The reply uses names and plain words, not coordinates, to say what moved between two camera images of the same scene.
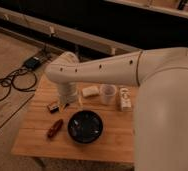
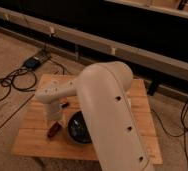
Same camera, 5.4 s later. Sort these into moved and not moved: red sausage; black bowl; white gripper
Moved: white gripper
Not moved: red sausage; black bowl
